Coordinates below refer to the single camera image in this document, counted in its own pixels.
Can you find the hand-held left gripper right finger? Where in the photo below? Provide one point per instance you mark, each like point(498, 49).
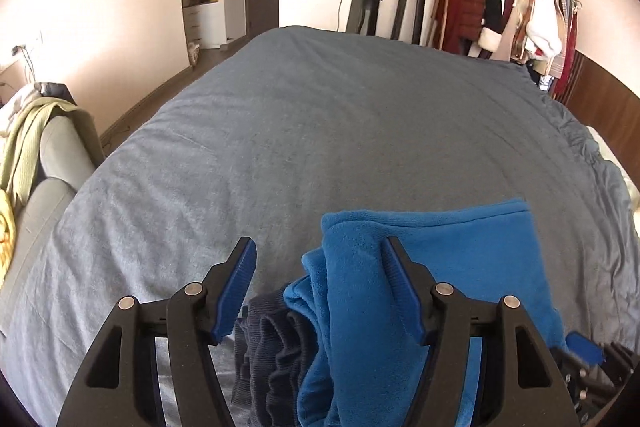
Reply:
point(405, 289)

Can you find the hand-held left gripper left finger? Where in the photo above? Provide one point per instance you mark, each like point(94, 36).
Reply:
point(235, 292)

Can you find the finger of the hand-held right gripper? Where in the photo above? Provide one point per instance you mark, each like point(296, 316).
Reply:
point(585, 349)

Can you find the blue fleece pants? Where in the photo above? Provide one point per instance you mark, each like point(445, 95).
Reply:
point(475, 257)

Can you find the grey bed blanket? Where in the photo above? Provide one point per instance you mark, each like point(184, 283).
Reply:
point(300, 132)

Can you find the pale green pillow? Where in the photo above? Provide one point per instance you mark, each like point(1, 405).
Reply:
point(602, 147)

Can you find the grey sofa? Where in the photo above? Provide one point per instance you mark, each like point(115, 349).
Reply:
point(55, 167)

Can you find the yellow cloth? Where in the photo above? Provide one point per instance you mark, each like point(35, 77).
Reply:
point(6, 232)

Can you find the green knitted cloth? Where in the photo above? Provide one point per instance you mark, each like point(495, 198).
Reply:
point(25, 142)

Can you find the black floor stand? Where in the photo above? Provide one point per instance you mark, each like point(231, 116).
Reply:
point(410, 2)

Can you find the white cloth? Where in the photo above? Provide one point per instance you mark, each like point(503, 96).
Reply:
point(17, 102)

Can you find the row of hanging clothes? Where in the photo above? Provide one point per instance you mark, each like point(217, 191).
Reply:
point(505, 7)

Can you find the wooden wall panel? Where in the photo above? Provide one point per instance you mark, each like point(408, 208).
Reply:
point(605, 97)

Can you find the wall power outlet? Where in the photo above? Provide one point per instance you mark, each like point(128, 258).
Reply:
point(19, 50)

